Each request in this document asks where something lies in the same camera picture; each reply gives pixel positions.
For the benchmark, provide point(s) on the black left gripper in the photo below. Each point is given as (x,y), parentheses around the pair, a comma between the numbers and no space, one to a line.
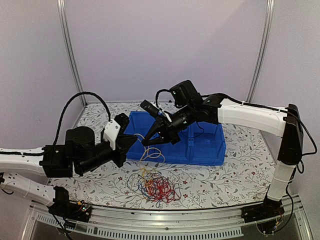
(123,143)

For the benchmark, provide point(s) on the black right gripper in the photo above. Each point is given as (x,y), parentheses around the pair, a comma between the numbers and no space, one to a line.
(168,129)

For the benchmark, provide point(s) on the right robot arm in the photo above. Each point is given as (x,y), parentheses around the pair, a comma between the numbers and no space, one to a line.
(219,108)

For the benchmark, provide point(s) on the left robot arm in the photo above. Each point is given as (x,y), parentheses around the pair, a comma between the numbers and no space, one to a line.
(78,155)

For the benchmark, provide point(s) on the blue plastic bin far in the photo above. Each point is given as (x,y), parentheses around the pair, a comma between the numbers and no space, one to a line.
(139,124)

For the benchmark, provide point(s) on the blue plastic bin near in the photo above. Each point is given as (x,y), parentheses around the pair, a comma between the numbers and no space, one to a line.
(207,144)

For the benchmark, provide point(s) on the floral tablecloth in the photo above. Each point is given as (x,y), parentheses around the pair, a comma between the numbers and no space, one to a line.
(243,178)

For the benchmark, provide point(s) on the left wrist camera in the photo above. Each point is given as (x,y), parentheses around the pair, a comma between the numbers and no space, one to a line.
(110,133)

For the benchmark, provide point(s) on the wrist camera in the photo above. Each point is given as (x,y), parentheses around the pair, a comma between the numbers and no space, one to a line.
(110,133)
(155,112)

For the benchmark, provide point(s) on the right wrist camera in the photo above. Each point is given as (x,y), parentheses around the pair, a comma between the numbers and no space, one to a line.
(155,112)

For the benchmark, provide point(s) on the aluminium front rail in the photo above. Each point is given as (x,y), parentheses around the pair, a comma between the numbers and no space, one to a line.
(221,223)

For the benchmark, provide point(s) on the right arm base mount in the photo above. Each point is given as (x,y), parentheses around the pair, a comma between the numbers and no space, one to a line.
(268,215)

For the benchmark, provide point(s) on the left aluminium corner post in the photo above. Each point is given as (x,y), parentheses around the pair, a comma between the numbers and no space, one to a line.
(61,8)

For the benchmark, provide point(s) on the aluminium corner post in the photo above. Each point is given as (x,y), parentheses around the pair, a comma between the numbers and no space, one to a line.
(270,5)
(61,8)

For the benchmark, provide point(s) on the right aluminium corner post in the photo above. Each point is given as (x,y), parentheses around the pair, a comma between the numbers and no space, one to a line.
(270,5)

